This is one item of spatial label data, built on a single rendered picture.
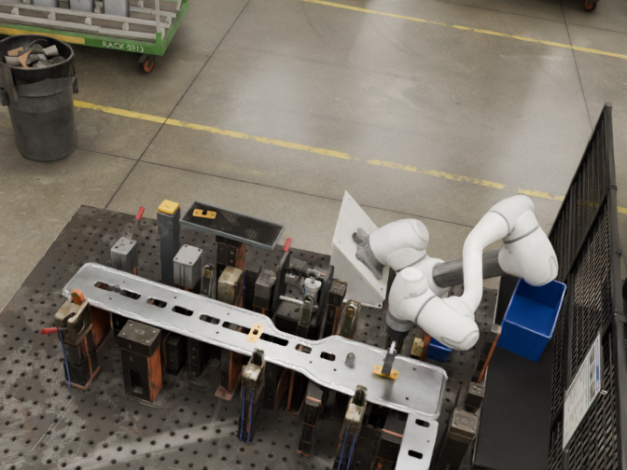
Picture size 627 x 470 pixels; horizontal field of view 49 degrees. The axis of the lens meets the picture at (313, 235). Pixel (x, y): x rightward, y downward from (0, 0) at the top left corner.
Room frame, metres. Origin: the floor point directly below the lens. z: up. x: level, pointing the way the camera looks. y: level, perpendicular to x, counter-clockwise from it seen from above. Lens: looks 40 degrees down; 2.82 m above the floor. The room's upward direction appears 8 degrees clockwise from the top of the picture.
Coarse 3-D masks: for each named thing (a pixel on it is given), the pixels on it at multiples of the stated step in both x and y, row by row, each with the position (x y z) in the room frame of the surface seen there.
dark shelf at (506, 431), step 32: (512, 288) 1.99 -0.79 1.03; (512, 352) 1.66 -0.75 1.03; (544, 352) 1.68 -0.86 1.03; (512, 384) 1.52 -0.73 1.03; (544, 384) 1.54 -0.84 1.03; (480, 416) 1.38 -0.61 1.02; (512, 416) 1.39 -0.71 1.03; (544, 416) 1.41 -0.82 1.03; (480, 448) 1.25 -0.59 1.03; (512, 448) 1.27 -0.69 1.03; (544, 448) 1.29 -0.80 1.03
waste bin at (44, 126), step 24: (0, 48) 3.95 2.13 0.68; (24, 48) 4.08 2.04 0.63; (48, 48) 3.99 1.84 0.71; (0, 72) 3.69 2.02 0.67; (24, 72) 3.67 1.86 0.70; (48, 72) 3.73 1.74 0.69; (72, 72) 3.93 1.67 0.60; (0, 96) 3.74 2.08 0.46; (24, 96) 3.70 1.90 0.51; (48, 96) 3.75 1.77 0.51; (72, 96) 3.95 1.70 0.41; (24, 120) 3.71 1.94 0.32; (48, 120) 3.74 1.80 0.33; (72, 120) 3.92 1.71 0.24; (24, 144) 3.73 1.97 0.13; (48, 144) 3.74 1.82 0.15; (72, 144) 3.89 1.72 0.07
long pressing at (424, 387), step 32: (64, 288) 1.69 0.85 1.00; (96, 288) 1.71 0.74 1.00; (128, 288) 1.74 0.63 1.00; (160, 288) 1.76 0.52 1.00; (160, 320) 1.61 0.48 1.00; (192, 320) 1.63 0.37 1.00; (224, 320) 1.65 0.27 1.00; (256, 320) 1.67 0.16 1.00; (288, 352) 1.54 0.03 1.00; (320, 352) 1.56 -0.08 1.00; (384, 352) 1.60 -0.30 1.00; (320, 384) 1.44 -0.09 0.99; (352, 384) 1.45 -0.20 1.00; (384, 384) 1.47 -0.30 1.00; (416, 384) 1.49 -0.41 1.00
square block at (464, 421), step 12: (456, 408) 1.37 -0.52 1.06; (456, 420) 1.32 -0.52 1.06; (468, 420) 1.33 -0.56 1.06; (456, 432) 1.29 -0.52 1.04; (468, 432) 1.29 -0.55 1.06; (444, 444) 1.30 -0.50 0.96; (456, 444) 1.29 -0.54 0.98; (468, 444) 1.28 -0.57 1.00; (444, 456) 1.30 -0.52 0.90; (456, 456) 1.29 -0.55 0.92; (432, 468) 1.34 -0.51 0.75; (444, 468) 1.29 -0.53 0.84; (456, 468) 1.29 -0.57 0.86
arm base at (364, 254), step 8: (360, 232) 2.31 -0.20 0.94; (360, 240) 2.24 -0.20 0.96; (368, 240) 2.25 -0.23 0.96; (360, 248) 2.22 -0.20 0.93; (368, 248) 2.21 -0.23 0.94; (360, 256) 2.17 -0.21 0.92; (368, 256) 2.19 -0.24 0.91; (368, 264) 2.18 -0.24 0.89; (376, 264) 2.18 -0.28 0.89; (376, 272) 2.18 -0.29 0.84
